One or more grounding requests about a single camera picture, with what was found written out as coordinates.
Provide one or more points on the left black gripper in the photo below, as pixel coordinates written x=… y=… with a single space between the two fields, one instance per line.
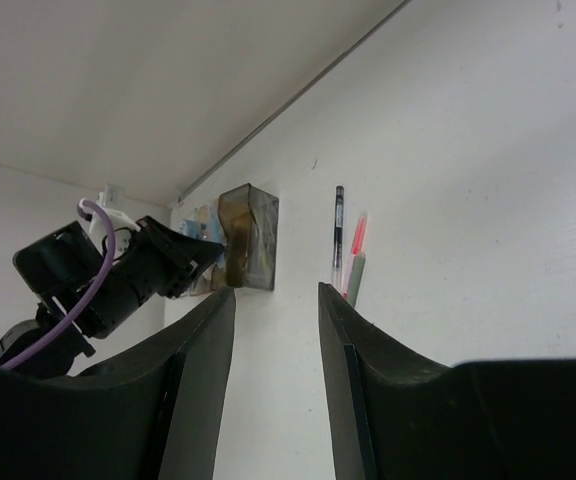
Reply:
x=61 y=267

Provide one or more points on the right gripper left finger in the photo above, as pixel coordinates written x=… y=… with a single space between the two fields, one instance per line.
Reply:
x=153 y=411

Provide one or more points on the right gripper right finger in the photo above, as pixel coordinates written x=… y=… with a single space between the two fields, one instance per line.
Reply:
x=395 y=414

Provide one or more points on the blue white tape jar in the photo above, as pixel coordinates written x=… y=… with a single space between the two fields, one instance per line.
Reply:
x=189 y=228

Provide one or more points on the yellow highlighter pen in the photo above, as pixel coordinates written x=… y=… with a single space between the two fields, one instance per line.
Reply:
x=262 y=213

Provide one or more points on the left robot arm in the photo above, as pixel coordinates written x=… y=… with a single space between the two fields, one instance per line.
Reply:
x=35 y=349

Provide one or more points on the amber plastic container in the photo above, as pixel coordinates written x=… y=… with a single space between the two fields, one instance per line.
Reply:
x=210 y=230

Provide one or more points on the smoky grey plastic container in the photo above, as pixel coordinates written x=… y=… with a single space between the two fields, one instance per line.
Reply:
x=249 y=220

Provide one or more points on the grey highlighter pen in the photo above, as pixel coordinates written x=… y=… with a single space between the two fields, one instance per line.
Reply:
x=351 y=290

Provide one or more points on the black pen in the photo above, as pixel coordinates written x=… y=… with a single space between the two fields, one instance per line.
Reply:
x=338 y=237

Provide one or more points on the pink highlighter pen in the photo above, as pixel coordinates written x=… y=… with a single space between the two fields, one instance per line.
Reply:
x=355 y=249

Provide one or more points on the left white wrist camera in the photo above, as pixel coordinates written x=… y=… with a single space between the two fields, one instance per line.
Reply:
x=111 y=200

